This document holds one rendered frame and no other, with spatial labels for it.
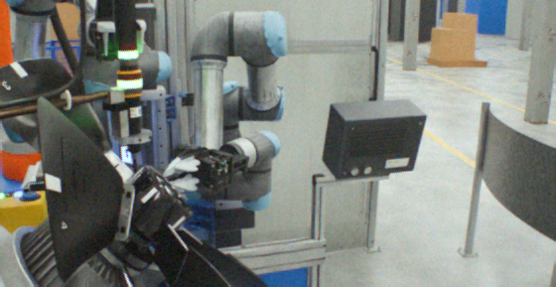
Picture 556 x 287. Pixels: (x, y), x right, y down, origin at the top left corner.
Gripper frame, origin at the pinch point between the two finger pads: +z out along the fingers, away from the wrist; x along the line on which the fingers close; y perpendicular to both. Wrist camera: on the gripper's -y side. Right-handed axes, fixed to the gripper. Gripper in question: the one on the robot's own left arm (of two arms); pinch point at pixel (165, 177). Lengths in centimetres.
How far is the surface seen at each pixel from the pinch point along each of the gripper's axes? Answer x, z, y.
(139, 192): -7.2, 19.7, 13.7
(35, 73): -23.2, 23.2, -10.5
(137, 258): 3.1, 22.6, 16.4
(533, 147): 22, -180, 49
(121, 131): -14.3, 15.1, 3.9
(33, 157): 127, -159, -320
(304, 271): 42, -49, 9
